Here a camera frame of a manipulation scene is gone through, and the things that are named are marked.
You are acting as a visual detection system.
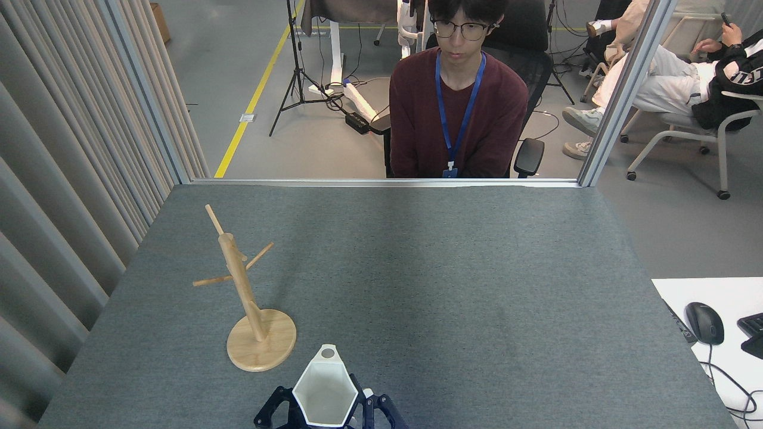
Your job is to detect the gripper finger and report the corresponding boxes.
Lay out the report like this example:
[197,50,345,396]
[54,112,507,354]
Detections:
[253,386,299,429]
[349,374,410,429]

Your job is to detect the white hexagonal cup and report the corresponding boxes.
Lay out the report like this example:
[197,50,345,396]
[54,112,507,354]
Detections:
[291,344,359,428]

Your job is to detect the wooden cup rack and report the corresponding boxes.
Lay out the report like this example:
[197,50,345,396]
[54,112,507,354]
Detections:
[192,204,297,373]

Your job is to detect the person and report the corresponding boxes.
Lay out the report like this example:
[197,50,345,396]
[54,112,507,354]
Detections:
[586,0,650,60]
[562,12,763,160]
[389,0,530,179]

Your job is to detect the black flat strip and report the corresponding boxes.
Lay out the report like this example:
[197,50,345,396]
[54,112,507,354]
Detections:
[663,300,698,344]

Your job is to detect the grey corrugated panel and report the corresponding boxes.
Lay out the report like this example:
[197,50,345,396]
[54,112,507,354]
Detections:
[0,0,209,429]

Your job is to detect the black computer mouse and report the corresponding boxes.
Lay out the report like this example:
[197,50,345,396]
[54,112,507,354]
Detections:
[684,302,725,346]

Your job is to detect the black tripod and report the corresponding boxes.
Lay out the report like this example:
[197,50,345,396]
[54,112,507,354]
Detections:
[269,0,348,138]

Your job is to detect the white side table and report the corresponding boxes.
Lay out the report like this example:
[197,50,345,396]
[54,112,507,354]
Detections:
[651,277,763,429]

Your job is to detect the black keyboard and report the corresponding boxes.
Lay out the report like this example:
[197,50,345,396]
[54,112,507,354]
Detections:
[737,313,763,360]

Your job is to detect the black-framed glasses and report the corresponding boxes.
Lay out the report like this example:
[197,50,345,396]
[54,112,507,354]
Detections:
[430,20,498,41]

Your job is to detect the white stand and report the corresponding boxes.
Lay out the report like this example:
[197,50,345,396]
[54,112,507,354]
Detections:
[397,0,430,59]

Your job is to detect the brown cardboard box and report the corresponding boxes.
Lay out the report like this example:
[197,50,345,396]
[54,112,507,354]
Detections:
[149,3,172,43]

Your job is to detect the dark desk top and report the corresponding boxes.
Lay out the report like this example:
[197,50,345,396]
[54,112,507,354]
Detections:
[300,0,400,36]

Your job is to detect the black office chair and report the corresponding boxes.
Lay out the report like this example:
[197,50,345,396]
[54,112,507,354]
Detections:
[370,0,554,178]

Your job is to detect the white wheeled chair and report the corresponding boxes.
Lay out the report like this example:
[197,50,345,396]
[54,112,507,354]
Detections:
[620,89,763,200]

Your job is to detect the beige chair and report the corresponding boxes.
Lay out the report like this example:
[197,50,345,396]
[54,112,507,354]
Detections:
[581,12,733,105]

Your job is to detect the silver frame rail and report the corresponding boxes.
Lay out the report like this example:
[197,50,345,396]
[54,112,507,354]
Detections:
[191,178,582,189]

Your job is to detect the blue lanyard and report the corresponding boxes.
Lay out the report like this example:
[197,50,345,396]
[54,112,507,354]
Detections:
[435,51,487,169]

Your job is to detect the black mouse cable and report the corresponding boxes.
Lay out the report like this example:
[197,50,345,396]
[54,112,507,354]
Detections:
[700,344,763,421]

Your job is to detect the white desk frame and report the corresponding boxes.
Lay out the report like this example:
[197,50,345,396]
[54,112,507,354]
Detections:
[308,21,377,123]

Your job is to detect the silver frame post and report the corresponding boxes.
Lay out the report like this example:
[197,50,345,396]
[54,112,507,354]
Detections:
[577,0,677,188]

